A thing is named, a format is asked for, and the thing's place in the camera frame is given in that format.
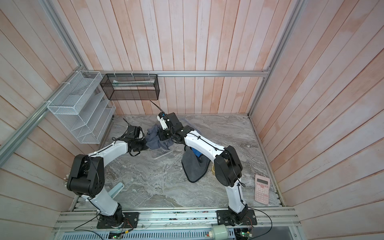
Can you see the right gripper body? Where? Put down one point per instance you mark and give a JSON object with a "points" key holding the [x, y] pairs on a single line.
{"points": [[167, 135]]}

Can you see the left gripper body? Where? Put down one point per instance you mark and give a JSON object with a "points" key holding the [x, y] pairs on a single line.
{"points": [[141, 145]]}

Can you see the dark grey cloth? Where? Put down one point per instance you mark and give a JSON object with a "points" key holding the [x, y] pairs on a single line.
{"points": [[153, 140]]}

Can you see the clear lunch box lid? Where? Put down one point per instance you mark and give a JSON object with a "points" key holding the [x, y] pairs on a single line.
{"points": [[159, 153]]}

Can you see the clear lunch box blue rim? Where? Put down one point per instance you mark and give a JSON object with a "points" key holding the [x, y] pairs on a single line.
{"points": [[189, 121]]}

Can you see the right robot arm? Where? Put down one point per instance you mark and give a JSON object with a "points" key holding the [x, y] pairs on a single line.
{"points": [[228, 167]]}

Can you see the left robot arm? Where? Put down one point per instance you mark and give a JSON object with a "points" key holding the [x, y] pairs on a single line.
{"points": [[87, 175]]}

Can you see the yellow lunch box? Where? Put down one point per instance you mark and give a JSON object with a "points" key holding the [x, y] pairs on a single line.
{"points": [[213, 170]]}

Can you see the black mesh basket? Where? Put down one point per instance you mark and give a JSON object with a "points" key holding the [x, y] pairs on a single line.
{"points": [[127, 87]]}

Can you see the pale green case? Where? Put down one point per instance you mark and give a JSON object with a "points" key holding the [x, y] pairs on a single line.
{"points": [[116, 190]]}

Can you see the red cup of pencils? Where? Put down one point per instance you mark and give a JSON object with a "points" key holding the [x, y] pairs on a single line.
{"points": [[65, 182]]}

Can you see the pink calculator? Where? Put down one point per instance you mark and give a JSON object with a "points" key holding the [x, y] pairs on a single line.
{"points": [[262, 189]]}

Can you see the white cylinder device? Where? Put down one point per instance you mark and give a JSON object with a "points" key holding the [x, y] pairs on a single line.
{"points": [[219, 232]]}

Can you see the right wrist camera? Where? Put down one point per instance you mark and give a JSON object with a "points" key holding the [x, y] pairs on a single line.
{"points": [[161, 120]]}

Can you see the white wire mesh shelf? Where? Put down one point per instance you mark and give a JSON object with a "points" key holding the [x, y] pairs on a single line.
{"points": [[83, 111]]}

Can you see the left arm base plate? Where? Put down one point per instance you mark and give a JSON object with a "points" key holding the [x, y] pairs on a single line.
{"points": [[119, 220]]}

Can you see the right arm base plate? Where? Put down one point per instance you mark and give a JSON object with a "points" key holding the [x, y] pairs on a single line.
{"points": [[230, 218]]}

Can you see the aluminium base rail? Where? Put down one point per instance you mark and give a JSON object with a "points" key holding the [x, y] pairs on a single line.
{"points": [[175, 224]]}

